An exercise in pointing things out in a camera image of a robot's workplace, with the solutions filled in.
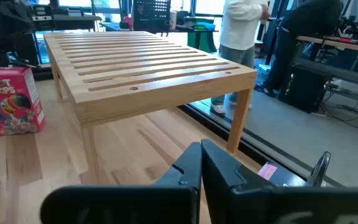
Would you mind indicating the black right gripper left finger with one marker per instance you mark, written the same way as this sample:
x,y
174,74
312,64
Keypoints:
x,y
172,199

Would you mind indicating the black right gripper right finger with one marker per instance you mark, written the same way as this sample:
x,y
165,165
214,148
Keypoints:
x,y
228,199

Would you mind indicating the red Froot Loops cereal box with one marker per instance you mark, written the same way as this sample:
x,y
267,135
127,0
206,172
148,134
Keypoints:
x,y
11,102

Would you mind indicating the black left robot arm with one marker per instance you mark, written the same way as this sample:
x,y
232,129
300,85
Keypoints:
x,y
2,25

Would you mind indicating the wooden slatted shelf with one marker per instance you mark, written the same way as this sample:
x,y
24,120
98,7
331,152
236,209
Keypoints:
x,y
154,62

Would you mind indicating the black clamp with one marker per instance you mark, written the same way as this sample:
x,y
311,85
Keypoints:
x,y
320,166

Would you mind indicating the black computer tower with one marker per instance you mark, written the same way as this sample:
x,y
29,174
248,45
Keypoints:
x,y
303,88

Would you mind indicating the green stand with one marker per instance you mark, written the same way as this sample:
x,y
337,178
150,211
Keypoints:
x,y
200,40

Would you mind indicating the person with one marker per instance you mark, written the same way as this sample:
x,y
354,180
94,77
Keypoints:
x,y
241,28

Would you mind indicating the black perforated panel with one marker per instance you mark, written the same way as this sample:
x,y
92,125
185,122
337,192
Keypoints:
x,y
151,14

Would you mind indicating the wooden desk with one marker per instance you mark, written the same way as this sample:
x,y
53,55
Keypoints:
x,y
337,43

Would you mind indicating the person's black shoes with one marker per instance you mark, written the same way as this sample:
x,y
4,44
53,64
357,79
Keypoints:
x,y
303,18

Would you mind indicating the black aluminium table frame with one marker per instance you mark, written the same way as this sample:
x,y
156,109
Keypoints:
x,y
275,157

